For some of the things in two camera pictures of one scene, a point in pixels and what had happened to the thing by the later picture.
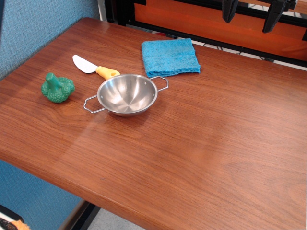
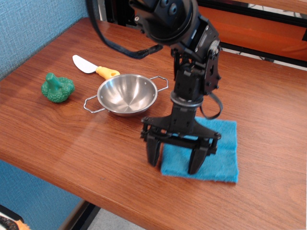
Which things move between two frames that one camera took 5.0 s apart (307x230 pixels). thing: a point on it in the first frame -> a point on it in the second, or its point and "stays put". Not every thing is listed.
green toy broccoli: x=57 y=89 stays put
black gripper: x=275 y=12 -> x=181 y=126
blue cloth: x=162 y=57 -> x=222 y=166
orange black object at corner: x=10 y=220 stays put
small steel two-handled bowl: x=124 y=95 stays put
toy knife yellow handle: x=86 y=67 stays put
